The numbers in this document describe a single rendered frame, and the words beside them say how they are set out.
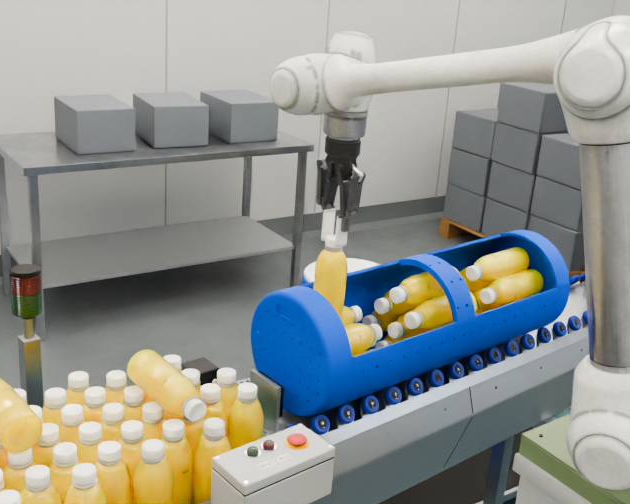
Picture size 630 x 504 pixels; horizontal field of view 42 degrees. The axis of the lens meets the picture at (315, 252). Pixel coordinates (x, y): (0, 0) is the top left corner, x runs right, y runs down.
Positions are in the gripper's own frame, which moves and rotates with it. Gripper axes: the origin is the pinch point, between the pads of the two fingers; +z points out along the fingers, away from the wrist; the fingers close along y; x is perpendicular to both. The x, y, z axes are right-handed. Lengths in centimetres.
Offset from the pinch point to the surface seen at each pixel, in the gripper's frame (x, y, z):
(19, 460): 73, -8, 28
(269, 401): 17.0, -2.8, 36.3
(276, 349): 11.0, 3.4, 28.0
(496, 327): -45, -14, 29
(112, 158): -69, 238, 47
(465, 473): -105, 30, 120
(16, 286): 57, 34, 15
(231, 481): 46, -31, 29
